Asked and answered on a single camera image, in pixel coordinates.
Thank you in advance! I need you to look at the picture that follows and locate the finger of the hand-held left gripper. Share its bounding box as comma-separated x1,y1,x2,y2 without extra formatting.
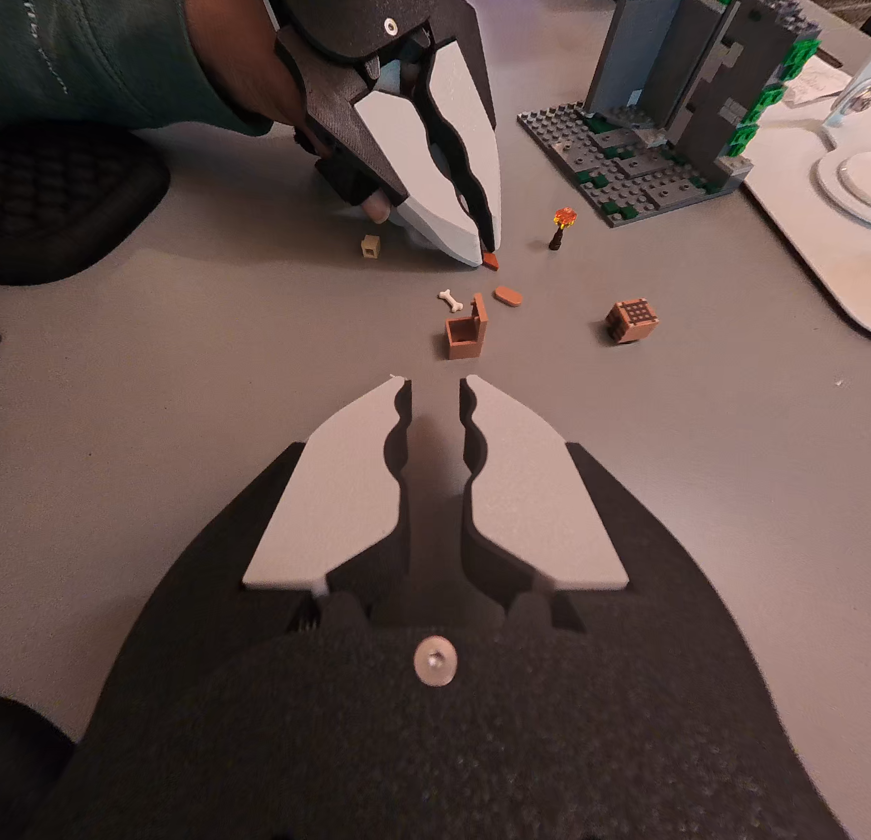
354,89,486,268
416,41,503,252

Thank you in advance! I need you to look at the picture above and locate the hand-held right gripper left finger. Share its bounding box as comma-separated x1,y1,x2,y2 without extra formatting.
243,375,415,618

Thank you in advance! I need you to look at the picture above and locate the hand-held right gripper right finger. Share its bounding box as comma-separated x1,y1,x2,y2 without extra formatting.
459,375,630,615

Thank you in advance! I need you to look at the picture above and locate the brown toy chest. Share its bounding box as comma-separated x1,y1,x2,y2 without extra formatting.
445,316,486,361

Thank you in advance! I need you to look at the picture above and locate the person's left forearm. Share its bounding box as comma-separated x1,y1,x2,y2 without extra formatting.
0,0,273,137

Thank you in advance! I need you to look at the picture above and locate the grey desk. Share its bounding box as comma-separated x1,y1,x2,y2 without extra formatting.
0,0,871,840

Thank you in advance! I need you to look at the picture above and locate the person's left hand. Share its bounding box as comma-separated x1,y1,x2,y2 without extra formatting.
184,0,394,226

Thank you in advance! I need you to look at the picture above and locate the tan toy brick cube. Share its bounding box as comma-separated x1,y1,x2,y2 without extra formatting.
606,298,660,346

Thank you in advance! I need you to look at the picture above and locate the grey toy brick building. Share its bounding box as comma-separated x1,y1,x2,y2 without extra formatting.
517,0,822,229

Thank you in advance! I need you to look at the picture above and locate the black honeycomb armrest pad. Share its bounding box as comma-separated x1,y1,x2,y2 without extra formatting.
0,120,171,286

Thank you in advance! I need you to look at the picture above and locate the white book stand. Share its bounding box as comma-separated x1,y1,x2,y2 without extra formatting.
742,58,871,341

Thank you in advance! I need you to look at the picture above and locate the small white paper sheet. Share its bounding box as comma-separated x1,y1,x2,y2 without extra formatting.
786,61,851,106

